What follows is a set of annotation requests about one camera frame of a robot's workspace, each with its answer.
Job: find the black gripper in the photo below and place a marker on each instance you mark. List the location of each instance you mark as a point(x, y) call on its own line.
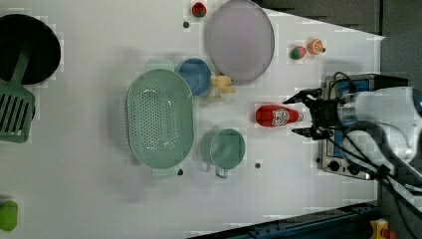
point(324, 113)

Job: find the red felt ketchup bottle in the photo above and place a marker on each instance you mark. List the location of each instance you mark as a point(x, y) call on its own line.
point(275, 115)

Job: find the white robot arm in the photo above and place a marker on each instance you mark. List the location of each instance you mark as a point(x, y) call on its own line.
point(381, 132)

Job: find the silver toaster oven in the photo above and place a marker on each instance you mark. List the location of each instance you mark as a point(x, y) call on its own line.
point(330, 156)

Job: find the pink toy strawberry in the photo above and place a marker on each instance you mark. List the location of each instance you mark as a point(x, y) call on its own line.
point(298, 52)

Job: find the orange toy citrus slice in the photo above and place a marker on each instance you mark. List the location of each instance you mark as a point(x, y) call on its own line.
point(315, 47)

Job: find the green measuring cup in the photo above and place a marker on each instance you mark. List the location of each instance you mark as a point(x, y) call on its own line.
point(224, 148)

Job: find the yellow toy banana bunch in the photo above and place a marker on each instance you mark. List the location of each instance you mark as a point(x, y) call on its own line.
point(219, 86)

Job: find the lavender round plate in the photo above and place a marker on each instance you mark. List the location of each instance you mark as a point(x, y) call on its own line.
point(241, 41)

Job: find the blue round bowl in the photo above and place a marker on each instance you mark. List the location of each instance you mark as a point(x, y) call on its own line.
point(196, 74)

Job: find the yellow orange clamp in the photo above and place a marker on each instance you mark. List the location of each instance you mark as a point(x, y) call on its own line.
point(381, 230)

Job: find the green oval colander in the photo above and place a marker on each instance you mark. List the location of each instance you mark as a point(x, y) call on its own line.
point(159, 114)

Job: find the red toy strawberry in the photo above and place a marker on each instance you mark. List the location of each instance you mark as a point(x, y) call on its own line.
point(199, 10)

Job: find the green slotted spatula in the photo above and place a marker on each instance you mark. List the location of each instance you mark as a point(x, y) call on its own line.
point(17, 103)

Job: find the lime green toy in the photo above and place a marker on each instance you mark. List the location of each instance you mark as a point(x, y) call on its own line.
point(8, 215)

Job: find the blue metal frame rail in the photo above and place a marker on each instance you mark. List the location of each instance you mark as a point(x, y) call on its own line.
point(348, 222)

